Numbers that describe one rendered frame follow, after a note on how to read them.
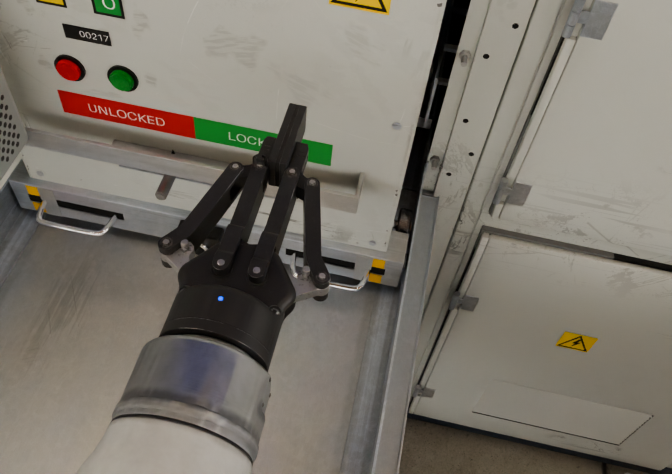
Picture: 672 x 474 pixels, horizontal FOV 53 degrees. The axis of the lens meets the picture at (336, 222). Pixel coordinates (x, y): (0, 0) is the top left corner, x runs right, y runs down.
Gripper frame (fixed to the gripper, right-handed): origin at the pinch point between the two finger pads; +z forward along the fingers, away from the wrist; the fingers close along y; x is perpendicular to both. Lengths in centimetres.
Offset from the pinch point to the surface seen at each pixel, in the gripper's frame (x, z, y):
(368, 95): -5.0, 13.5, 5.1
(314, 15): 3.2, 13.5, -1.0
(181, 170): -17.9, 9.3, -14.4
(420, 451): -123, 23, 31
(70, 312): -38.7, -1.1, -27.9
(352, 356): -38.6, 1.7, 9.1
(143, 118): -14.9, 13.2, -20.0
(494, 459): -123, 26, 49
